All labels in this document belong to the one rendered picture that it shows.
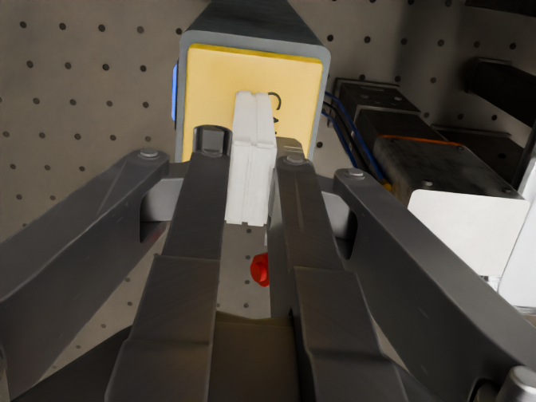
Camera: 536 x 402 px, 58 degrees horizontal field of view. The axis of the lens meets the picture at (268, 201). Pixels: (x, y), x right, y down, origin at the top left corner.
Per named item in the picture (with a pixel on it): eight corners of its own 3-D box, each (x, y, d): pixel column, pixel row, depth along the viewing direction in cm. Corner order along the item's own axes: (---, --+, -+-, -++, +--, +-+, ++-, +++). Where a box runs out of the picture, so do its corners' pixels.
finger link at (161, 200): (223, 230, 15) (124, 221, 15) (230, 167, 19) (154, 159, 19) (227, 186, 14) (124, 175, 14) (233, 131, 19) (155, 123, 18)
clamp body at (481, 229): (386, 132, 71) (499, 279, 39) (306, 123, 70) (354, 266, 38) (398, 82, 68) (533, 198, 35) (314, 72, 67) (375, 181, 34)
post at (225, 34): (275, 49, 65) (313, 189, 26) (218, 41, 64) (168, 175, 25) (283, -13, 61) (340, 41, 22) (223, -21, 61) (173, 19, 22)
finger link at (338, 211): (275, 189, 14) (374, 199, 14) (269, 134, 19) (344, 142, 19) (269, 233, 15) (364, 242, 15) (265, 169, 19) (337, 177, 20)
